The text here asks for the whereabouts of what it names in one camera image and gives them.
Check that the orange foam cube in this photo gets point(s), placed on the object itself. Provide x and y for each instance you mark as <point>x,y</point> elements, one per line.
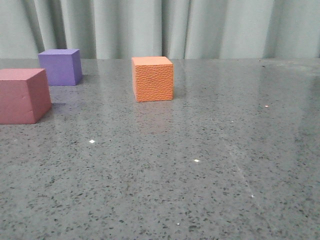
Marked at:
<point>152,78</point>

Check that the pale green curtain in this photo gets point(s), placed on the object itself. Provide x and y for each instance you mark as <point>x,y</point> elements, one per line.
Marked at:
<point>177,29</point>

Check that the purple foam cube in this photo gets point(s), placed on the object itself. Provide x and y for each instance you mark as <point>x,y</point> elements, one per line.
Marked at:
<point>62,66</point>

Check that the red foam cube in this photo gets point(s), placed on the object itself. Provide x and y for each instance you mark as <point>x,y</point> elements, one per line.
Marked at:
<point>24,95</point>

